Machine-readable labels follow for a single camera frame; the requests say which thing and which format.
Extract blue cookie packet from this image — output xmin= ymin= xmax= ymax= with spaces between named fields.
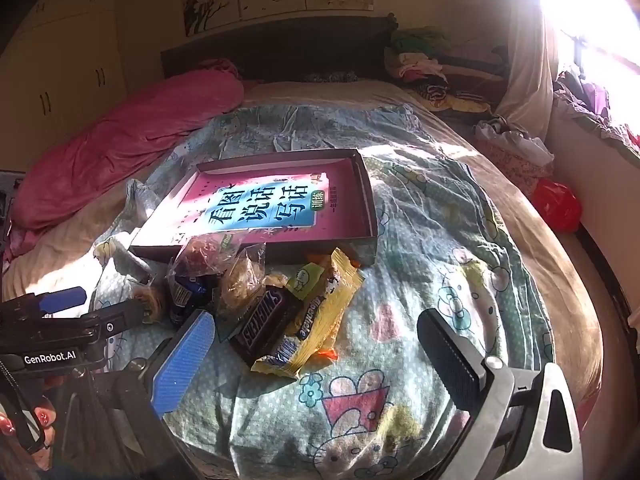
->
xmin=167 ymin=272 xmax=211 ymax=328

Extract pink duvet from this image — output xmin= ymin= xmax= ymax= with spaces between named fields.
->
xmin=10 ymin=58 xmax=245 ymax=231

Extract person's left hand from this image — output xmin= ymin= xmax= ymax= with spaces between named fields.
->
xmin=0 ymin=395 xmax=66 ymax=471

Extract pink floral cloth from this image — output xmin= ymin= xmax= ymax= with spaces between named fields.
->
xmin=480 ymin=142 xmax=556 ymax=196

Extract crumpled grey white clothes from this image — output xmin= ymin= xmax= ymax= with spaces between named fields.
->
xmin=475 ymin=117 xmax=553 ymax=166

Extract yellow snack packet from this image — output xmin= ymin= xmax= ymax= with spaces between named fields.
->
xmin=250 ymin=247 xmax=364 ymax=380

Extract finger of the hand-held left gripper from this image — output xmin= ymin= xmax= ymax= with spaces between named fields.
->
xmin=10 ymin=286 xmax=87 ymax=318
xmin=75 ymin=299 xmax=151 ymax=343

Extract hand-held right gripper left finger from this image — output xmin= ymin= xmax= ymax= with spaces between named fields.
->
xmin=60 ymin=309 xmax=217 ymax=480

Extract clear dark round cake packet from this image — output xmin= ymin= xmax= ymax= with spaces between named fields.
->
xmin=167 ymin=234 xmax=236 ymax=281

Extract clothes on windowsill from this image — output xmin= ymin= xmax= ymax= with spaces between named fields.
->
xmin=552 ymin=67 xmax=640 ymax=156

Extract beige curtain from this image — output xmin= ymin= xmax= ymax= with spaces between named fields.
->
xmin=495 ymin=10 xmax=561 ymax=136

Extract pile of folded clothes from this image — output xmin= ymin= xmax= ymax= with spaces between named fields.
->
xmin=384 ymin=27 xmax=511 ymax=111

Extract cartoon printed blanket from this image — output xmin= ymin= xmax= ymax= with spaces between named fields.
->
xmin=92 ymin=102 xmax=556 ymax=480

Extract clear round pastry packet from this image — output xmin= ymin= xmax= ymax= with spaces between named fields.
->
xmin=131 ymin=285 xmax=167 ymax=322

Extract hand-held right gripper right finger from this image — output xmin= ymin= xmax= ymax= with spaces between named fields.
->
xmin=416 ymin=308 xmax=585 ymax=480

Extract red plastic bag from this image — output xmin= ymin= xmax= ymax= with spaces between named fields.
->
xmin=531 ymin=178 xmax=583 ymax=233

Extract dark patterned cloth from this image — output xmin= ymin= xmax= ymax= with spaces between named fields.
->
xmin=300 ymin=71 xmax=358 ymax=85

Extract dark wooden headboard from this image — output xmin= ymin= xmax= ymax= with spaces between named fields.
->
xmin=160 ymin=16 xmax=398 ymax=83

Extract pink and blue book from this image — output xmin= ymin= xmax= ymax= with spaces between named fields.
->
xmin=145 ymin=162 xmax=373 ymax=240

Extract brown chocolate bar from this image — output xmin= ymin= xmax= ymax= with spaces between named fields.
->
xmin=229 ymin=285 xmax=306 ymax=367

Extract cream wardrobe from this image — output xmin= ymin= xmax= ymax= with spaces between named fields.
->
xmin=0 ymin=0 xmax=128 ymax=161

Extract clear flaky pastry packet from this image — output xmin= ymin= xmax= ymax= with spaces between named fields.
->
xmin=215 ymin=242 xmax=268 ymax=321

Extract orange snack packet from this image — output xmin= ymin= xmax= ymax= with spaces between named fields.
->
xmin=306 ymin=252 xmax=361 ymax=362

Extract lime green snack packet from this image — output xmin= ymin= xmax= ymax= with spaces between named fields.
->
xmin=285 ymin=262 xmax=326 ymax=301

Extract beige bed sheet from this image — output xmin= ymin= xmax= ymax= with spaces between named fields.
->
xmin=0 ymin=80 xmax=606 ymax=411

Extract pink cardboard box tray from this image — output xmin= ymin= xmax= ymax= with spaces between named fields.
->
xmin=129 ymin=148 xmax=379 ymax=267

